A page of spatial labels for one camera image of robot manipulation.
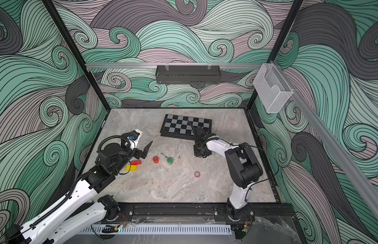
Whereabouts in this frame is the red paint jar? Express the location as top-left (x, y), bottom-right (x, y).
top-left (153, 156), bottom-right (159, 164)

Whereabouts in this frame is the green paint jar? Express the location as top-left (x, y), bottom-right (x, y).
top-left (167, 157), bottom-right (173, 165)

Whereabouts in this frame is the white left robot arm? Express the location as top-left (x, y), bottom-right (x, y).
top-left (4, 129), bottom-right (151, 244)

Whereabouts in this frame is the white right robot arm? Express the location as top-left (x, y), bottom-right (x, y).
top-left (194, 127), bottom-right (263, 211)

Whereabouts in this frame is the red block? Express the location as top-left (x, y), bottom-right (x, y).
top-left (131, 160), bottom-right (142, 165)

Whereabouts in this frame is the yellow block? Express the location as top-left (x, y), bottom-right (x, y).
top-left (126, 165), bottom-right (137, 171)

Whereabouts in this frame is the black white chessboard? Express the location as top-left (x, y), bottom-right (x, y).
top-left (160, 114), bottom-right (212, 140)

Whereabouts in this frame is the white ventilated front strip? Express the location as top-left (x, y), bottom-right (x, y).
top-left (80, 224), bottom-right (232, 236)

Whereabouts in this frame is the black wall shelf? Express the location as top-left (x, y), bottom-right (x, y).
top-left (155, 65), bottom-right (221, 85)

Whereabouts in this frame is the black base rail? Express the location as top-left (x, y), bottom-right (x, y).
top-left (118, 202), bottom-right (295, 222)

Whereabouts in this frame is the clear plastic wall bin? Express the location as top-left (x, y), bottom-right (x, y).
top-left (253, 63), bottom-right (293, 113)

